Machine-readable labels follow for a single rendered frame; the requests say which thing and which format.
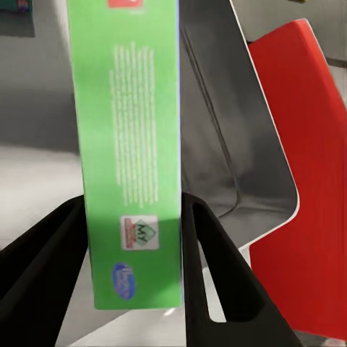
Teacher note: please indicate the swivel chair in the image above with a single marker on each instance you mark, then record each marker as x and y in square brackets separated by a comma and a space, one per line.
[303, 264]

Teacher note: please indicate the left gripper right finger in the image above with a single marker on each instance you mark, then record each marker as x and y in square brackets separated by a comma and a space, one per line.
[252, 318]

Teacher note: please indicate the desk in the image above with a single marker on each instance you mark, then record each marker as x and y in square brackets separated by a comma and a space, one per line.
[328, 19]

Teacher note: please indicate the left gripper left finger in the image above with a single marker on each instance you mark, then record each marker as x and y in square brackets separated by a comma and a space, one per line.
[38, 273]

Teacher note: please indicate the toy box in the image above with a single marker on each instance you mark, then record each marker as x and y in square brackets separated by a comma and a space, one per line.
[231, 153]

